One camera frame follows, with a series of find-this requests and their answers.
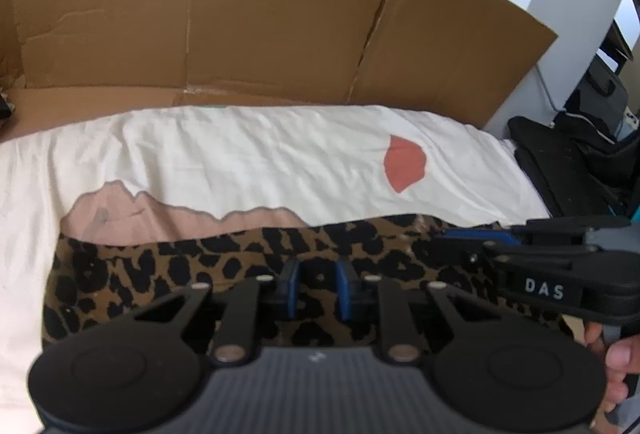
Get person's right hand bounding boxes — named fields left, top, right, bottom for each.
left=582, top=321, right=640, bottom=434

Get folded black garment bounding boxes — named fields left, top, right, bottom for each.
left=507, top=116, right=606, bottom=219

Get cream printed bear blanket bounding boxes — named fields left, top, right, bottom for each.
left=0, top=104, right=551, bottom=415

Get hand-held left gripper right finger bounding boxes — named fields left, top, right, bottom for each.
left=336, top=259, right=482, bottom=363

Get black jacket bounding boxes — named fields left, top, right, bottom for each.
left=552, top=111, right=640, bottom=189

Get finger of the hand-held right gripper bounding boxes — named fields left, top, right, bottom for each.
left=431, top=236, right=598, bottom=265
left=442, top=216, right=630, bottom=246

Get leopard print pants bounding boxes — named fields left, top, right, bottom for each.
left=42, top=214, right=576, bottom=350

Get white cable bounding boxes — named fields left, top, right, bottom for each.
left=535, top=61, right=621, bottom=145

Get flattened brown cardboard sheet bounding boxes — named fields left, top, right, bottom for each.
left=0, top=0, right=558, bottom=145

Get dark grey case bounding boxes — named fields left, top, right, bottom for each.
left=565, top=56, right=630, bottom=115

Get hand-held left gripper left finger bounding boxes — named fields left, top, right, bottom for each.
left=131, top=259, right=301, bottom=363

